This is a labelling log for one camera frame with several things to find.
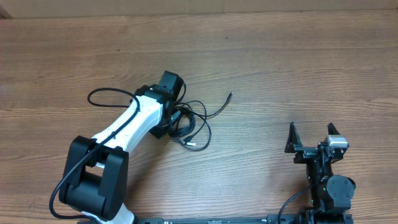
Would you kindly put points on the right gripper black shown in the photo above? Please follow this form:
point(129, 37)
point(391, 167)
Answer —
point(305, 152)

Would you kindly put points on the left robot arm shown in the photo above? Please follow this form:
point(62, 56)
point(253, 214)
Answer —
point(94, 181)

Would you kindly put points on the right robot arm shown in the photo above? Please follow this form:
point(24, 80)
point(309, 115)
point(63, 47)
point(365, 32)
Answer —
point(330, 194)

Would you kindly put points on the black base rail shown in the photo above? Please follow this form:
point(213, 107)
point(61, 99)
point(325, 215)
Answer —
point(270, 219)

